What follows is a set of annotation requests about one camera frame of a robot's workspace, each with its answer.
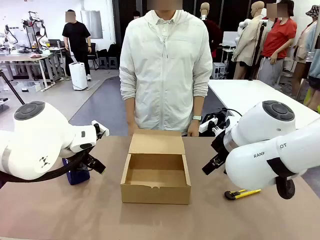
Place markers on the mannequin in beige jacket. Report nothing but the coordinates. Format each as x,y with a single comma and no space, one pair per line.
247,42

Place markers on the person's left hand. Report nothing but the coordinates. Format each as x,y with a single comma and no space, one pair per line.
193,130

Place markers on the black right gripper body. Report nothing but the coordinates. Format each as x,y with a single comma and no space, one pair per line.
221,146

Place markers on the mannequin in dark red top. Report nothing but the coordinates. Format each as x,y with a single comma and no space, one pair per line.
212,30

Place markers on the yellow black utility knife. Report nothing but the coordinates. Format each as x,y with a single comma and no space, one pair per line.
246,193

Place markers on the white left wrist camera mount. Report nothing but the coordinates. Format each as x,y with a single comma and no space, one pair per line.
101,128

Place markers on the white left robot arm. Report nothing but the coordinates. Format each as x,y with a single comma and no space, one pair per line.
37,130

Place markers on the white wrist watch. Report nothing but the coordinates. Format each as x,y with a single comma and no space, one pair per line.
197,118

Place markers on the white computer case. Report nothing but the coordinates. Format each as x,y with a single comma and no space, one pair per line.
218,70

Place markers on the mannequin in blue shirt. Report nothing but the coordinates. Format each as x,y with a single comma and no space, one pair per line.
315,65

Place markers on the brown cardboard box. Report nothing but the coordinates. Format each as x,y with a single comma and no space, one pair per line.
155,192

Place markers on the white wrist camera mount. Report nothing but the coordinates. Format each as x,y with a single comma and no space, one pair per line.
101,128
207,125

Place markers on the person's right forearm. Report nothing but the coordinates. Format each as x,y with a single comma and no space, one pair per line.
130,110

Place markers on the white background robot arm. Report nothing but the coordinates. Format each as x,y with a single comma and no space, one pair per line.
8,37

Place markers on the person's right hand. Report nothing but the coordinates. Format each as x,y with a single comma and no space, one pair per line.
131,127

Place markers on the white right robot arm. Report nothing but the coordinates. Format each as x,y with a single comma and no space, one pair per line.
262,162

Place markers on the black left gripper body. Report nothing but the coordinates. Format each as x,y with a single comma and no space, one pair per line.
88,161

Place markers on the white humanoid robot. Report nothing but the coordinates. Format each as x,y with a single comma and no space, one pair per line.
242,30

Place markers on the navy blue zip pouch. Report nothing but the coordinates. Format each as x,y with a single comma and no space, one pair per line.
78,178

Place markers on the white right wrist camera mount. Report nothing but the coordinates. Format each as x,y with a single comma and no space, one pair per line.
207,125

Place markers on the person's left forearm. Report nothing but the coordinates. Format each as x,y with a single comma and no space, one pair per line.
198,106

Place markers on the black slanted tripod leg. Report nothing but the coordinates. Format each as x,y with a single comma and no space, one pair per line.
11,87

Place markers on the black upright tripod stand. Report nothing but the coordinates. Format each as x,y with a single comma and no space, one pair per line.
257,50

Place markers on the white air purifier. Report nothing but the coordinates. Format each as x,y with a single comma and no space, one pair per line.
78,76

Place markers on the mannequin with bucket hat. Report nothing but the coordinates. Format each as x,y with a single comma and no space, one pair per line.
303,45

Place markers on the man in black clothes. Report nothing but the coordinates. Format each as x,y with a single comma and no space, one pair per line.
76,40

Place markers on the robot on black stand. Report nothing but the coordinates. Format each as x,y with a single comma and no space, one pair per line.
37,27

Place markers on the grey workshop desk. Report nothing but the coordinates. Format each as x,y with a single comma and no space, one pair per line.
22,58

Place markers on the white table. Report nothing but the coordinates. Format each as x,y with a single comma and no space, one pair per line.
240,95

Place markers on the silver wall panel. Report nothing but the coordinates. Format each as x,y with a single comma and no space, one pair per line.
91,23

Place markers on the person in white jacket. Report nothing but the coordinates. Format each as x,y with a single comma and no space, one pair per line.
165,70

